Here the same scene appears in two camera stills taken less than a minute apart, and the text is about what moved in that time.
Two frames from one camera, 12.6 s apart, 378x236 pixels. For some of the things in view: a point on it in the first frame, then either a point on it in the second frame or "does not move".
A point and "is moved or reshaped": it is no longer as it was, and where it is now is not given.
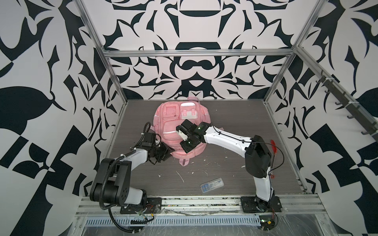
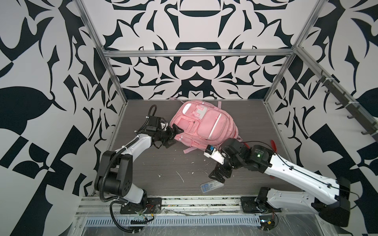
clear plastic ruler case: x=212 y=185 does not move
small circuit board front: x=267 y=221 does not move
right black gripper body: x=187 y=144 → x=230 y=164
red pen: x=274 y=149 does not move
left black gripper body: x=160 y=152 → x=165 y=136
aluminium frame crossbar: x=198 y=52 does not move
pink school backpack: x=167 y=115 is moved or reshaped
